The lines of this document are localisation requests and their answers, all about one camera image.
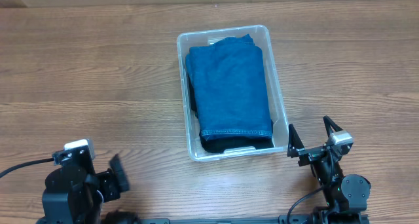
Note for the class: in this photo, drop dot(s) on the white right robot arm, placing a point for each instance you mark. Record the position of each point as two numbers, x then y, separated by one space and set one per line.
346 196

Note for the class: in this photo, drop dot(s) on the blue denim cloth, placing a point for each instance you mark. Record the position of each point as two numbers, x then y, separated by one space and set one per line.
232 56

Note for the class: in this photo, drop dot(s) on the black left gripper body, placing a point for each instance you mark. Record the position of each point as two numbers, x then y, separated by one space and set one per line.
108 185

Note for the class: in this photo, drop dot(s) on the black cloth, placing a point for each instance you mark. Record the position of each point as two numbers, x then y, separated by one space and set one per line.
226 145

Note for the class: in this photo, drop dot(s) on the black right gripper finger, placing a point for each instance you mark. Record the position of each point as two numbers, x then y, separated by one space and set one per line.
331 126
295 145

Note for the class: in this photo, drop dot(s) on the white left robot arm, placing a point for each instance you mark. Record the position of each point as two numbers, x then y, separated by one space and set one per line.
74 193

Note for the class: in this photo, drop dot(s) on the clear plastic container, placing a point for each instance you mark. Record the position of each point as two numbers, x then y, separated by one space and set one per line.
261 38

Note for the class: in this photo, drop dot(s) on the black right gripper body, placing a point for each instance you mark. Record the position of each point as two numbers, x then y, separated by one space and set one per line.
314 152

